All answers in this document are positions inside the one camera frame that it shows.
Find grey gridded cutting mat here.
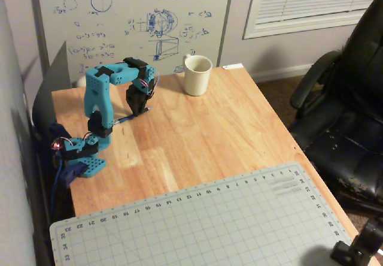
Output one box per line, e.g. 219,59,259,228
49,161,354,266

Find dark grey flat panel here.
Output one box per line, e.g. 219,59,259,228
31,40,72,129

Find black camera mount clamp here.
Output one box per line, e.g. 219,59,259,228
330,219,383,266

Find blue cable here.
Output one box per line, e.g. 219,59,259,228
49,155,66,219

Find black leather office chair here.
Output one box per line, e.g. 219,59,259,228
289,0,383,216

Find dark blue pen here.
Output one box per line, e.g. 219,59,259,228
111,106,153,126

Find white window blinds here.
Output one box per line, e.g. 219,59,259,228
242,0,383,40

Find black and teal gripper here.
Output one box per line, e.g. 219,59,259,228
125,78,156,117

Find dark blue table clamp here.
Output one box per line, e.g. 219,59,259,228
48,122,88,189

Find cream ceramic mug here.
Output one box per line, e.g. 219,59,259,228
183,53,213,96

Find whiteboard with blue drawings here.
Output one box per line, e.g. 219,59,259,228
29,0,236,83

